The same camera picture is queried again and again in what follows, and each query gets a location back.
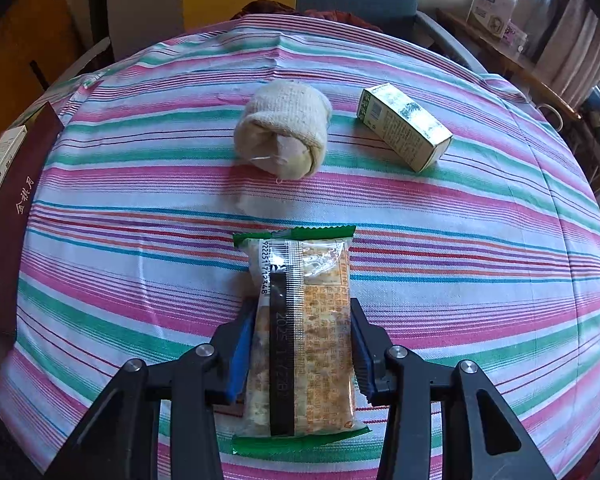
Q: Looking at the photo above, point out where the maroon box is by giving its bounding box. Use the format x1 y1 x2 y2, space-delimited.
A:
0 101 64 336

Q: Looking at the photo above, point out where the striped beige curtain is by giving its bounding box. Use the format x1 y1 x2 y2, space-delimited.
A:
530 0 600 111

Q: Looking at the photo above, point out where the white printed carton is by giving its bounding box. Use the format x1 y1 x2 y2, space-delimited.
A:
467 0 518 41

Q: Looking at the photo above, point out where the green-edged clear snack packet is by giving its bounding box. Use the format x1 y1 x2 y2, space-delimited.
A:
231 225 372 456

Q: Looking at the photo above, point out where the purple package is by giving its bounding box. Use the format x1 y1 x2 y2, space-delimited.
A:
502 22 528 48

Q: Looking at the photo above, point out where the cream cardboard box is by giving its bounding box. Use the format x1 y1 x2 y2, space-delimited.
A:
0 126 28 211

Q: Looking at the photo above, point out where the rolled beige sock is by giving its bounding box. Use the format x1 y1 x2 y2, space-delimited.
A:
232 82 332 181

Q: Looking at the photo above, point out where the wooden desk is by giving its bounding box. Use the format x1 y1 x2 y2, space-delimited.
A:
435 7 600 196

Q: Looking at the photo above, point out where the green cardboard box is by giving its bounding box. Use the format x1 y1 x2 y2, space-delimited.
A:
356 83 454 173

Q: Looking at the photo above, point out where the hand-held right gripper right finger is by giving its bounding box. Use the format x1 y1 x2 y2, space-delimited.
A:
349 297 556 480

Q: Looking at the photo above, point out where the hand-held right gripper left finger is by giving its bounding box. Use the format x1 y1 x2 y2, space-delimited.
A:
45 305 256 480

